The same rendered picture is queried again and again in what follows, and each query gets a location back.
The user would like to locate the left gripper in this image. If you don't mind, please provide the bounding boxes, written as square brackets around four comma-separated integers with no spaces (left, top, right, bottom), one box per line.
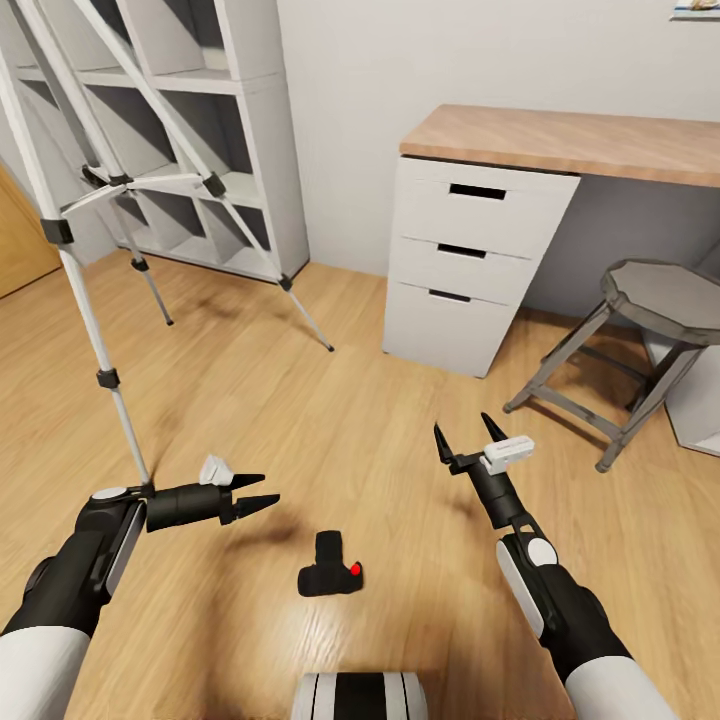
[176,474,280,526]

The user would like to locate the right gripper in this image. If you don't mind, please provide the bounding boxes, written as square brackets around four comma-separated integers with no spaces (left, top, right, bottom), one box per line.
[434,414,516,505]

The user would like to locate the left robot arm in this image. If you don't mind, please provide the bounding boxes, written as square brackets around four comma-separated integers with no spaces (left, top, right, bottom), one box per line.
[0,455,280,720]

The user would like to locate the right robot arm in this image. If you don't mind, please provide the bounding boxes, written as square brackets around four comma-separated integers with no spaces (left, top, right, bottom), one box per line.
[434,414,681,720]

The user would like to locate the camera tripod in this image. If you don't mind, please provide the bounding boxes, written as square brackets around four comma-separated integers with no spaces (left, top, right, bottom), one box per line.
[0,0,319,485]

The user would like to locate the digital camera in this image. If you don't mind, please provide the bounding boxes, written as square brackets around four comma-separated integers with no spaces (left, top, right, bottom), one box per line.
[297,530,363,597]

